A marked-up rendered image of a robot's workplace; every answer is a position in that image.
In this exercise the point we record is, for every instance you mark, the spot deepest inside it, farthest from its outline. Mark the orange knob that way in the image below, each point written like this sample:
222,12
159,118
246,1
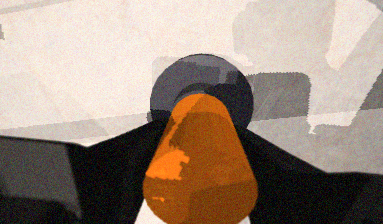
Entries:
199,173

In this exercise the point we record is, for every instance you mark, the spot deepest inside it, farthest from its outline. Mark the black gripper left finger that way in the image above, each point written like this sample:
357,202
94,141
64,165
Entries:
97,184

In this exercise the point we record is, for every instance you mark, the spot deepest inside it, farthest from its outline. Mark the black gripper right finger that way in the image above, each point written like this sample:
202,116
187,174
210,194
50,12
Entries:
293,191

